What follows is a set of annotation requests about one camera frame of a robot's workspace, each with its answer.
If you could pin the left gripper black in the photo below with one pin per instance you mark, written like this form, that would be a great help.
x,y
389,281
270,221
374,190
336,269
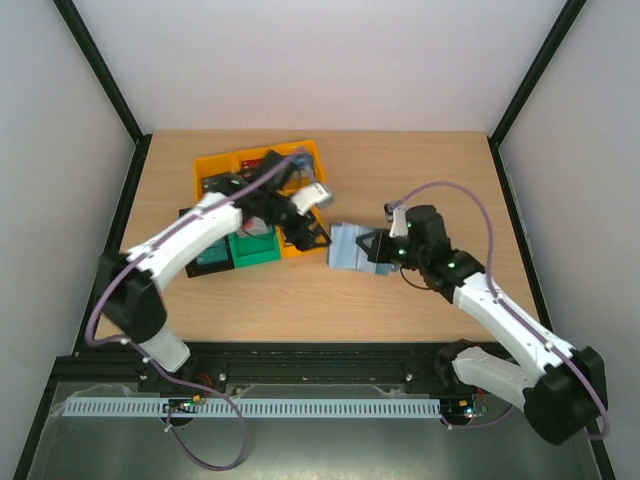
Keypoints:
x,y
303,242

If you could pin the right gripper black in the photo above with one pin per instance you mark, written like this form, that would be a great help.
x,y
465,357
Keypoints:
x,y
383,247

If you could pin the blue card holder wallet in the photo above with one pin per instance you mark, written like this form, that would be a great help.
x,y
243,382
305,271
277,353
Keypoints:
x,y
345,254

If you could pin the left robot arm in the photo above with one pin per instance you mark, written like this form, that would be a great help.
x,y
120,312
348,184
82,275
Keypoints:
x,y
282,191

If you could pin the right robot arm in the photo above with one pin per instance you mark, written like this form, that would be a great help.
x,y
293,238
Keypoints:
x,y
559,388

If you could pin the white red circle card stack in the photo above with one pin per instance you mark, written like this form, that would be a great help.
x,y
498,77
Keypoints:
x,y
254,227

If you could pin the blue card stack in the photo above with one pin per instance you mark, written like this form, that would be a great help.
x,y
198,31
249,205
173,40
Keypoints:
x,y
304,166

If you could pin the black VIP card stack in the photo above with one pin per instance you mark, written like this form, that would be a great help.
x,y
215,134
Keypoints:
x,y
218,183

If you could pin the yellow bin front right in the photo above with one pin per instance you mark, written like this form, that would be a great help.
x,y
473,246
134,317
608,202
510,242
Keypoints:
x,y
302,234

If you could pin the yellow bin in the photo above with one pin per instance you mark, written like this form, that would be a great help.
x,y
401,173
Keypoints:
x,y
253,153
212,165
309,146
302,234

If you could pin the yellow bin back right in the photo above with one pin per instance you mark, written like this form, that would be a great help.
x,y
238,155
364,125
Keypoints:
x,y
309,146

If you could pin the green bin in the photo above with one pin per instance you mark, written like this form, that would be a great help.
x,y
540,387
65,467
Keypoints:
x,y
250,251

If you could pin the yellow bin back middle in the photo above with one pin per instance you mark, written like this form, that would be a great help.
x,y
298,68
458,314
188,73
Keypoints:
x,y
253,153

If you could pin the black bin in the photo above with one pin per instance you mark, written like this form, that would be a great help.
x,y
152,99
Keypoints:
x,y
194,270

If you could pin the yellow bin back left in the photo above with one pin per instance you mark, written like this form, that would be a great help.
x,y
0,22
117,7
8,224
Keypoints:
x,y
212,165

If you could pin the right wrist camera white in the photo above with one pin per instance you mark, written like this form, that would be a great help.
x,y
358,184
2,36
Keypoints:
x,y
396,214

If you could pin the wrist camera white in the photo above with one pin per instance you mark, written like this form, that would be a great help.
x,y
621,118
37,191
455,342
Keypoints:
x,y
315,195
396,214

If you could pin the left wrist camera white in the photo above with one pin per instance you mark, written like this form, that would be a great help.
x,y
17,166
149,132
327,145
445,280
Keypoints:
x,y
315,195

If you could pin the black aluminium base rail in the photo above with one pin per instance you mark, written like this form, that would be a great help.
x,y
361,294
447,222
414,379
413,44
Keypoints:
x,y
419,368

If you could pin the left black frame post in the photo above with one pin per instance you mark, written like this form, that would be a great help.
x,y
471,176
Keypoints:
x,y
91,52

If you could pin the black frame post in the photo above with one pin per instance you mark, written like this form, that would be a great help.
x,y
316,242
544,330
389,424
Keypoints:
x,y
563,23
91,52

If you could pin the white slotted cable duct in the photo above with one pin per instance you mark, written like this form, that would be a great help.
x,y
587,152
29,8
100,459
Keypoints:
x,y
255,408

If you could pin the right black frame post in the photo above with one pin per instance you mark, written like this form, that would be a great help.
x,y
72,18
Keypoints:
x,y
563,23

